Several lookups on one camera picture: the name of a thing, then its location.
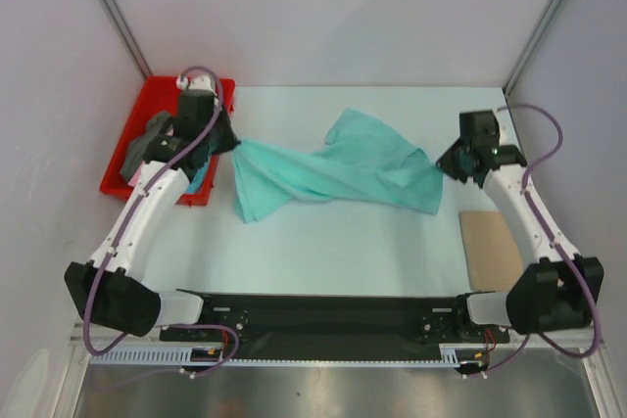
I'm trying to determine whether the folded beige t shirt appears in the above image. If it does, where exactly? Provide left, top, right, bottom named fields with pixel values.
left=459, top=210, right=523, bottom=292

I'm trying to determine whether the pink t shirt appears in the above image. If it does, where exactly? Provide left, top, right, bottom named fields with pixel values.
left=120, top=132, right=154, bottom=187

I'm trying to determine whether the left aluminium corner post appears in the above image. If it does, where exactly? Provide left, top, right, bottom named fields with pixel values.
left=98, top=0, right=153, bottom=79

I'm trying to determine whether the aluminium rail frame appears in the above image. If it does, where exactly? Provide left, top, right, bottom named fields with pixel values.
left=68, top=202, right=608, bottom=418

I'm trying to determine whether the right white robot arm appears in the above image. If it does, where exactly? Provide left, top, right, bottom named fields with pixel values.
left=437, top=110, right=604, bottom=341

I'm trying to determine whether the mint green t shirt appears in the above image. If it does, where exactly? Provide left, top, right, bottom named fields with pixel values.
left=232, top=109, right=443, bottom=223

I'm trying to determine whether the red plastic bin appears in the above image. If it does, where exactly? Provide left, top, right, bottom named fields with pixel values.
left=100, top=76, right=214, bottom=207

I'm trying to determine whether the grey t shirt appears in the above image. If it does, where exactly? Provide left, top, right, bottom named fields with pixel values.
left=120, top=111, right=172, bottom=184

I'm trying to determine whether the blue t shirt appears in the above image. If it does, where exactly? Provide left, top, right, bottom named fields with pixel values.
left=185, top=156, right=219, bottom=195

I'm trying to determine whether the right aluminium corner post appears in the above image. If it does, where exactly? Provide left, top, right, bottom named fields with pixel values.
left=502, top=0, right=565, bottom=98

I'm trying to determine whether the aluminium corner post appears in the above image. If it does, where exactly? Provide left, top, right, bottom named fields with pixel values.
left=98, top=0, right=153, bottom=79
left=502, top=0, right=565, bottom=98

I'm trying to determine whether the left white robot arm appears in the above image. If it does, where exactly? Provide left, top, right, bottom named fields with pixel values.
left=64, top=86, right=239, bottom=340

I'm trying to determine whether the white slotted cable duct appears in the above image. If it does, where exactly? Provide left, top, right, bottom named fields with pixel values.
left=89, top=346, right=487, bottom=368

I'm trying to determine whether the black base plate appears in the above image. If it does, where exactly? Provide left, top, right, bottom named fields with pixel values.
left=160, top=294, right=509, bottom=362

